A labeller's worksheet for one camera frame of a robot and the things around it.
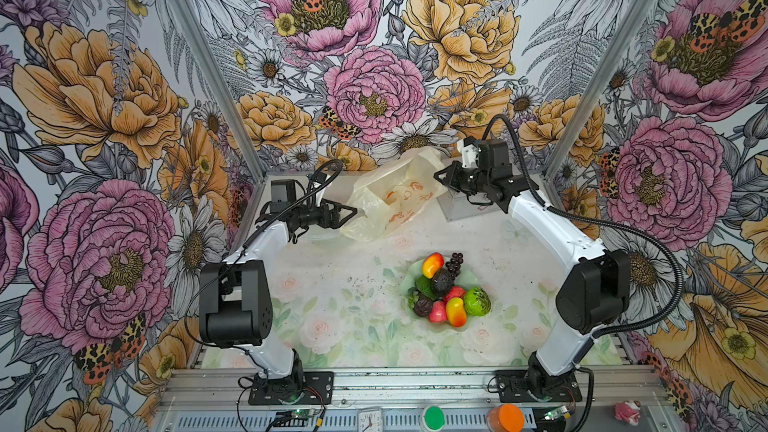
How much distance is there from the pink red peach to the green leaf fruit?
0.02 meters

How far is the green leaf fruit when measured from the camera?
Answer: 2.79 feet

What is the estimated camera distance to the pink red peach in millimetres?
818
